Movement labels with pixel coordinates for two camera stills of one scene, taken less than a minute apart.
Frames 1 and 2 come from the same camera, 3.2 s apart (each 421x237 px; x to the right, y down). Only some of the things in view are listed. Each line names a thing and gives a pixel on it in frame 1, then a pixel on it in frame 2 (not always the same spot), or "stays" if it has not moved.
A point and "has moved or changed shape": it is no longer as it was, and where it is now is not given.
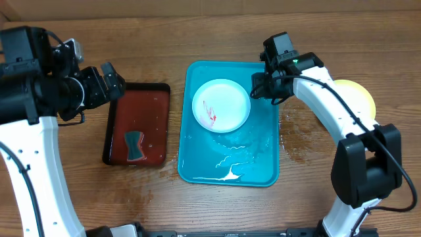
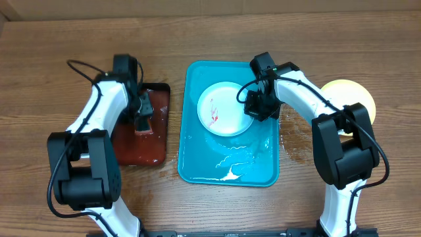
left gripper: x=99 y=94 -> x=147 y=108
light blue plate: x=221 y=105 has moved or changed shape
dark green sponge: x=133 y=139 -> x=142 y=123
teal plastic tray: x=247 y=157 stays
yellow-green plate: x=358 y=95 stays
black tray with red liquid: x=145 y=107 stays
